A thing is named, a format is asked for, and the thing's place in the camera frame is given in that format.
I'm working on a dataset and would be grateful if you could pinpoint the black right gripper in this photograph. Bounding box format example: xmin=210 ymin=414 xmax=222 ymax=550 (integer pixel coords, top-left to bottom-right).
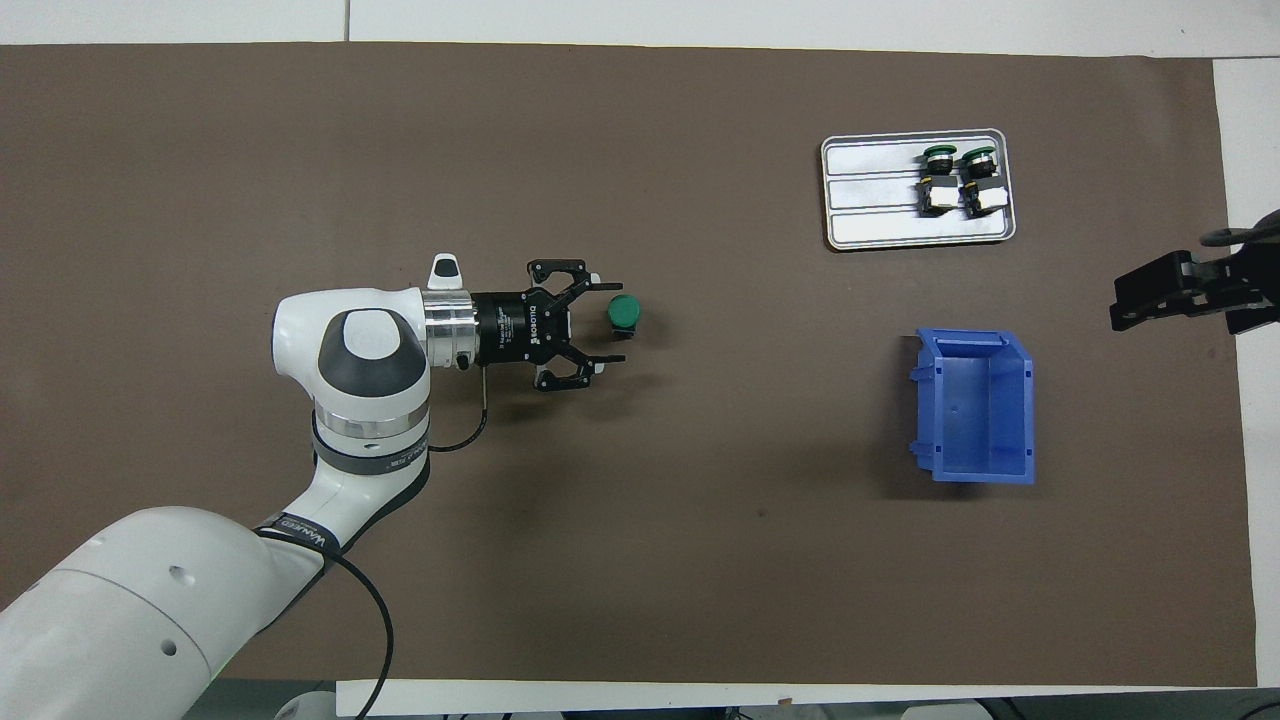
xmin=1108 ymin=208 xmax=1280 ymax=337

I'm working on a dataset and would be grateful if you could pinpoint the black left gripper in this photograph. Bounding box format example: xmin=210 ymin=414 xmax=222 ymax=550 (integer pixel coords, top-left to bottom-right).
xmin=471 ymin=258 xmax=627 ymax=394

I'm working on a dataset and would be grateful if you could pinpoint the brown table mat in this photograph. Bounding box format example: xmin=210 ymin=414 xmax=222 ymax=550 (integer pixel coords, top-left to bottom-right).
xmin=0 ymin=42 xmax=1258 ymax=689

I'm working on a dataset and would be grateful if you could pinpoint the blue plastic bin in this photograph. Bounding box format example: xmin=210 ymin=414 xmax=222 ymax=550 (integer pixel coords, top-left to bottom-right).
xmin=908 ymin=328 xmax=1037 ymax=485

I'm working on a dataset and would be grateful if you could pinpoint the silver metal tray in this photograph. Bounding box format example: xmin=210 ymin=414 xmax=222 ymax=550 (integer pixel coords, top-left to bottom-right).
xmin=821 ymin=129 xmax=1017 ymax=252

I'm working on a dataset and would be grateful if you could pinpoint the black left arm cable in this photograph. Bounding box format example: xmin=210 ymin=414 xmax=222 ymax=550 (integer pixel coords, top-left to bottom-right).
xmin=252 ymin=345 xmax=492 ymax=720

